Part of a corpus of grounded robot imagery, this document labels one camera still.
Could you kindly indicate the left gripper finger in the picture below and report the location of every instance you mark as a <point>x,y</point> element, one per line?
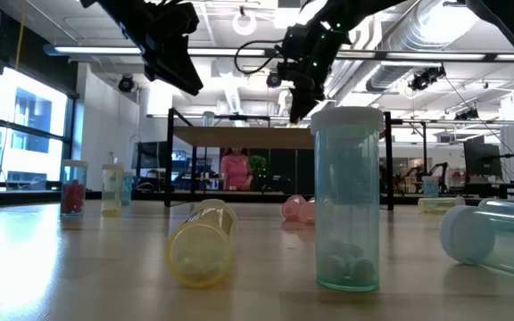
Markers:
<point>172,67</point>

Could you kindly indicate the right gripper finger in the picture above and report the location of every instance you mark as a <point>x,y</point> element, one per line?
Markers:
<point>304,100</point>

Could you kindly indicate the blue bottle with red pills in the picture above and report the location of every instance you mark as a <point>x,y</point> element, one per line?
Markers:
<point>74,196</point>

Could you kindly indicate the black background robot arm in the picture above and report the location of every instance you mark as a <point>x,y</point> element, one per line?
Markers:
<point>440,170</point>

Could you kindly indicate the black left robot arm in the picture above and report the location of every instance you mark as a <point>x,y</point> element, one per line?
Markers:
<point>118,13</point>

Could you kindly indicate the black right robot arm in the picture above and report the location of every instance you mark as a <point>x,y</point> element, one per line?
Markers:
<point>364,11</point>

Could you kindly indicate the black ceiling light track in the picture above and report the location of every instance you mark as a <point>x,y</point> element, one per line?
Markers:
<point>270,52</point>

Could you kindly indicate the green potted plant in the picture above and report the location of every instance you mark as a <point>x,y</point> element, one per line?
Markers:
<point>258,164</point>

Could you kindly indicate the black computer monitor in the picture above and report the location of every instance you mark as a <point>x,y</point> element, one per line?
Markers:
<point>482,158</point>
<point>150,156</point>

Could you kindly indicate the person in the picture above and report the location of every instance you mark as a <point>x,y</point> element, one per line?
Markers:
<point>236,171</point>

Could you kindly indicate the black ceiling camera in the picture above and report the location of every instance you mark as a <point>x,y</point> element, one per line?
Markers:
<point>274,79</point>
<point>126,84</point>

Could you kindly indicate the silver ventilation duct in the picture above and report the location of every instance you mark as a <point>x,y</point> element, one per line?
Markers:
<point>417,40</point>

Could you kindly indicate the black ceiling camera rig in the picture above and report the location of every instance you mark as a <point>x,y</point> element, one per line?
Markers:
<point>426,79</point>

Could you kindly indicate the window with black frame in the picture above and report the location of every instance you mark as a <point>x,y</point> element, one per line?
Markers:
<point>29,134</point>

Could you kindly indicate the black aluminium rig frame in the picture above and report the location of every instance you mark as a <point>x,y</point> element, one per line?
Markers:
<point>16,195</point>

